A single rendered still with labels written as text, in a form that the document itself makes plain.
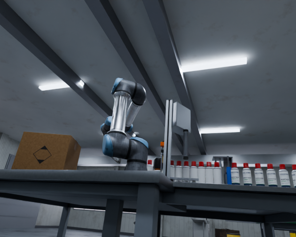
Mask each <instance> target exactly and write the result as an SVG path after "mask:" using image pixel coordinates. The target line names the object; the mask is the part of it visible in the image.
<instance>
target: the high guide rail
mask: <svg viewBox="0 0 296 237"><path fill-rule="evenodd" d="M170 180H188V181H199V178H179V177H170Z"/></svg>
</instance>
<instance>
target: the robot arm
mask: <svg viewBox="0 0 296 237"><path fill-rule="evenodd" d="M111 94H113V98H114V99H115V102H114V109H113V115H112V116H109V117H107V119H106V120H105V123H104V124H102V125H101V131H102V133H103V136H104V138H103V143H102V152H103V154H104V155H105V156H109V157H111V158H113V159H114V160H115V161H116V162H117V163H119V164H120V163H121V159H127V163H126V167H125V169H124V170H125V171H147V160H148V142H147V141H145V140H144V139H142V138H139V137H132V138H130V139H127V135H126V133H125V132H129V133H130V132H131V131H132V127H133V125H132V123H133V121H134V119H135V117H136V115H137V113H138V111H139V109H140V108H141V106H142V105H143V104H144V103H145V101H146V91H145V89H144V87H143V86H142V85H141V84H139V83H136V82H132V81H129V80H125V79H121V78H117V79H116V81H115V83H114V86H113V88H112V91H111ZM130 100H132V102H131V104H130V106H129V108H128V110H127V107H128V102H129V101H130ZM117 158H118V159H117Z"/></svg>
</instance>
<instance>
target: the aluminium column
mask: <svg viewBox="0 0 296 237"><path fill-rule="evenodd" d="M172 104H173V101H172V100H166V114H165V133H164V160H163V174H164V175H165V176H167V177H168V178H169V179H170V173H171V135H172V127H171V122H172Z"/></svg>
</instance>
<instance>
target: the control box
mask: <svg viewBox="0 0 296 237"><path fill-rule="evenodd" d="M171 127H172V131H173V132H175V133H177V134H179V135H183V130H184V129H188V133H191V110H190V109H188V108H186V107H185V106H183V105H182V104H180V103H178V102H175V103H173V104H172V122H171Z"/></svg>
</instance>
